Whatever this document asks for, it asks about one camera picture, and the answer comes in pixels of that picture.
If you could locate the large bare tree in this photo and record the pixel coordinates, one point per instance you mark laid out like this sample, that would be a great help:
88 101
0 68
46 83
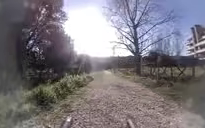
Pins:
136 50

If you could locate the brown gravel path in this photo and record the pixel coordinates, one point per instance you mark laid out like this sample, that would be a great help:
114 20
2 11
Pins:
113 100

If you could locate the low green bushes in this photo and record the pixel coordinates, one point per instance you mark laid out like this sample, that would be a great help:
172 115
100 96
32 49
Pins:
56 88

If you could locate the dark leafy trees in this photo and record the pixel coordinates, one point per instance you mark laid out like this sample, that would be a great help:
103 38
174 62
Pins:
46 43

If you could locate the robot's own part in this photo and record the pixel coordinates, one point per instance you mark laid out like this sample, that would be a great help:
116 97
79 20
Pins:
130 124
66 123

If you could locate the wooden fence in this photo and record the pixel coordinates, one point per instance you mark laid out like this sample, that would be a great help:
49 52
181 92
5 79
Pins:
171 65

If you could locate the dry grass verge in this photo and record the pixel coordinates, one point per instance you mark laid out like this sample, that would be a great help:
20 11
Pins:
186 90

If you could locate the multi-storey building with balconies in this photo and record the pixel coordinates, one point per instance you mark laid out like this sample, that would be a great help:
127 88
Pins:
200 41

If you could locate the green grass verge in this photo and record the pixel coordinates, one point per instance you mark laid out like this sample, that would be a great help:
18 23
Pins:
6 110

